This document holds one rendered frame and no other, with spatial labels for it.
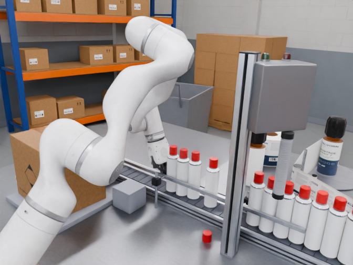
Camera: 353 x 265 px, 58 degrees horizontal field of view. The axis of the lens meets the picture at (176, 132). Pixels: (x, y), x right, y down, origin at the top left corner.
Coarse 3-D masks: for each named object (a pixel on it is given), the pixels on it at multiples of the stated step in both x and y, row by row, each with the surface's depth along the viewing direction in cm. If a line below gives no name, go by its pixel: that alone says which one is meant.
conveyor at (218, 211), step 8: (128, 168) 156; (128, 176) 149; (136, 176) 149; (144, 176) 149; (152, 176) 149; (144, 184) 142; (168, 192) 136; (184, 200) 130; (192, 200) 130; (200, 200) 131; (200, 208) 126; (208, 208) 125; (216, 208) 126; (256, 232) 112; (272, 232) 112; (280, 240) 108; (296, 248) 105; (304, 248) 105; (312, 256) 102; (320, 256) 102; (336, 264) 98
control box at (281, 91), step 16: (256, 64) 84; (272, 64) 83; (288, 64) 84; (304, 64) 85; (256, 80) 85; (272, 80) 84; (288, 80) 85; (304, 80) 87; (256, 96) 86; (272, 96) 85; (288, 96) 87; (304, 96) 89; (256, 112) 86; (272, 112) 87; (288, 112) 89; (304, 112) 90; (256, 128) 87; (272, 128) 89; (288, 128) 91; (304, 128) 92
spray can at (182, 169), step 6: (180, 150) 127; (186, 150) 127; (180, 156) 128; (186, 156) 128; (180, 162) 128; (186, 162) 128; (180, 168) 129; (186, 168) 129; (180, 174) 129; (186, 174) 130; (186, 180) 131; (180, 186) 131; (180, 192) 132; (186, 192) 133
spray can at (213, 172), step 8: (216, 160) 120; (208, 168) 121; (216, 168) 121; (208, 176) 121; (216, 176) 121; (208, 184) 122; (216, 184) 122; (216, 192) 124; (208, 200) 124; (216, 200) 125
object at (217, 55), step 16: (208, 48) 468; (224, 48) 452; (240, 48) 437; (256, 48) 424; (272, 48) 438; (208, 64) 474; (224, 64) 458; (208, 80) 481; (224, 80) 465; (224, 96) 471; (224, 112) 477; (224, 128) 486
